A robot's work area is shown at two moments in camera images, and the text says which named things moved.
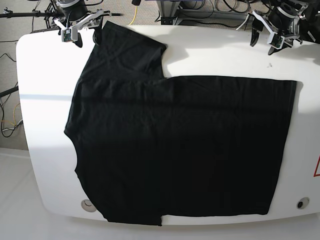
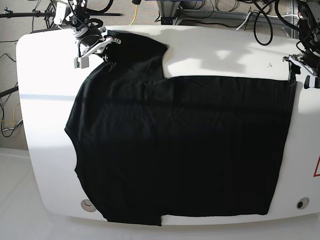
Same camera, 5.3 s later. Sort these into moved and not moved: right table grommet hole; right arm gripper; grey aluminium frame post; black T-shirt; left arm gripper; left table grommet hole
Moved: right arm gripper; left arm gripper
Not moved: right table grommet hole; left table grommet hole; grey aluminium frame post; black T-shirt
